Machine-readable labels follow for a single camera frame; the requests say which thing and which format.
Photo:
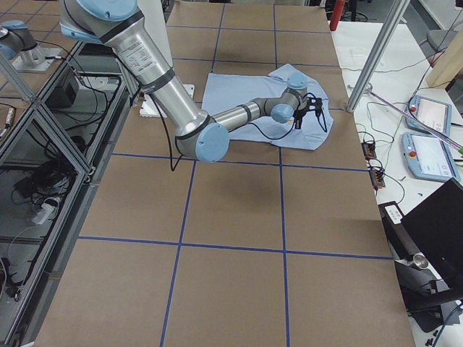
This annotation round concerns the light blue t-shirt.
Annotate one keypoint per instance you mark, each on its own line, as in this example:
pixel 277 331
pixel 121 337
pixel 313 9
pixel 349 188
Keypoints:
pixel 223 92

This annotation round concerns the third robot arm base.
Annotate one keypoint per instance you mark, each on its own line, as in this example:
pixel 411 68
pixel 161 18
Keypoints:
pixel 19 46

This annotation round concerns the orange black connector board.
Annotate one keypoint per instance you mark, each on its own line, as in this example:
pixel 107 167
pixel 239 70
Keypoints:
pixel 368 149

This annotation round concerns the red fire extinguisher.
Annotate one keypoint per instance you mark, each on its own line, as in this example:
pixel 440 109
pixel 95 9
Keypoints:
pixel 336 15

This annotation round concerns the upper blue teach pendant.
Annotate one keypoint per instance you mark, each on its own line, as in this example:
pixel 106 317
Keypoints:
pixel 434 113

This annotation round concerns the blue teach pendant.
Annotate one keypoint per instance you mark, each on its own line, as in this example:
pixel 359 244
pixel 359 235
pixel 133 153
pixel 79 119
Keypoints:
pixel 428 158
pixel 434 113

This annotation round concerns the lower blue teach pendant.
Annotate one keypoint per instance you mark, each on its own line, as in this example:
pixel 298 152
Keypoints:
pixel 428 158

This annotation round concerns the black box with white label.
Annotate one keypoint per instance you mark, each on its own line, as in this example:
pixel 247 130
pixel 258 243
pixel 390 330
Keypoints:
pixel 391 211

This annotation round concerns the reacher grabber stick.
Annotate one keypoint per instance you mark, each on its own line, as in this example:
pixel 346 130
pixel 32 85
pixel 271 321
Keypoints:
pixel 442 137

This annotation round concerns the white power strip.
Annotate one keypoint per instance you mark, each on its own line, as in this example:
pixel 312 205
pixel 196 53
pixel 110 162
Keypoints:
pixel 44 212

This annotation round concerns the aluminium frame cabinet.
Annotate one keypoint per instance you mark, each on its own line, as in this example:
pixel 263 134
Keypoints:
pixel 57 149

